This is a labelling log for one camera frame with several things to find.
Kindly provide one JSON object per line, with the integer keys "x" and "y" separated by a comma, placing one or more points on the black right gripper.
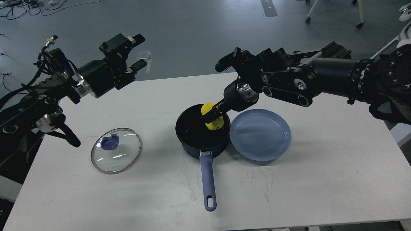
{"x": 238, "y": 96}

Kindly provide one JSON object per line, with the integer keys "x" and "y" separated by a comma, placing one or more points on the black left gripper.
{"x": 100, "y": 76}

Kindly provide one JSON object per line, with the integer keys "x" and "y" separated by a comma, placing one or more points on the glass pot lid purple knob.
{"x": 116, "y": 151}

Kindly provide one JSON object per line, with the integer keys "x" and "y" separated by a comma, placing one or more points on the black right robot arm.
{"x": 383, "y": 83}

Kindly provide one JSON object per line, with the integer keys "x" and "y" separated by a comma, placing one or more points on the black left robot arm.
{"x": 32, "y": 111}

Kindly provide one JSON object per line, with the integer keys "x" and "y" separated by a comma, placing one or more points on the blue round plate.
{"x": 260, "y": 135}

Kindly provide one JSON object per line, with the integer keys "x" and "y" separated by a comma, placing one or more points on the white furniture at right edge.
{"x": 404, "y": 37}

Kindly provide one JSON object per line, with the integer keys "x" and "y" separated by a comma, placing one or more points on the dark blue saucepan purple handle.
{"x": 203, "y": 144}

